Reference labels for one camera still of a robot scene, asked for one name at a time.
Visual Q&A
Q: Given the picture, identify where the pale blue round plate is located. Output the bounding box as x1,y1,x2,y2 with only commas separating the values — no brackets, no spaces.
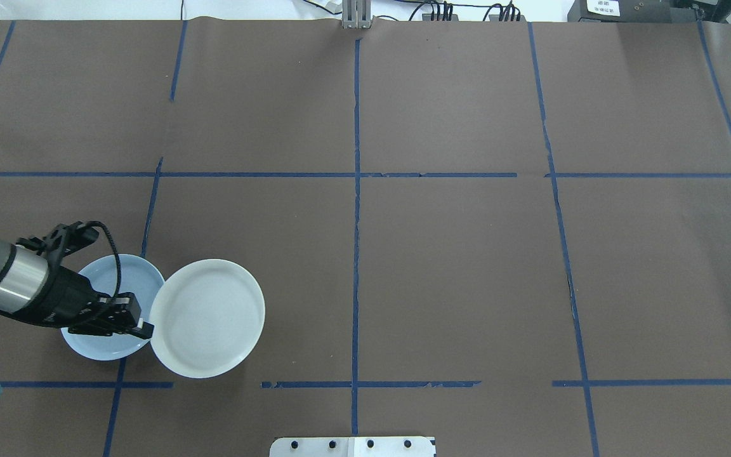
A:
60,254,166,362

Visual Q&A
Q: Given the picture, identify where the white round plate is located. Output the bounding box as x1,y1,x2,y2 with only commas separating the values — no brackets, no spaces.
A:
150,258,266,380

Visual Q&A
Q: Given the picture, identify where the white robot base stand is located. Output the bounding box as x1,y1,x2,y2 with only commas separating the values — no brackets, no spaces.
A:
269,436,437,457

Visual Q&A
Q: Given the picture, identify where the black box with white label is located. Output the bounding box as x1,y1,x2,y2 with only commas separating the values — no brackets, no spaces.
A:
567,0,704,23

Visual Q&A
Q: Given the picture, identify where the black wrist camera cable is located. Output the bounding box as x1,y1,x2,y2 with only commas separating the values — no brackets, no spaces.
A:
85,220,124,299

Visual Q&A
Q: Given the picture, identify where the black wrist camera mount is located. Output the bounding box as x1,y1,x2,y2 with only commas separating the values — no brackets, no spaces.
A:
15,221,100,262

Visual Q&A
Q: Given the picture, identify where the grey metal frame post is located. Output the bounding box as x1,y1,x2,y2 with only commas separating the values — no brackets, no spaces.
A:
341,0,373,30

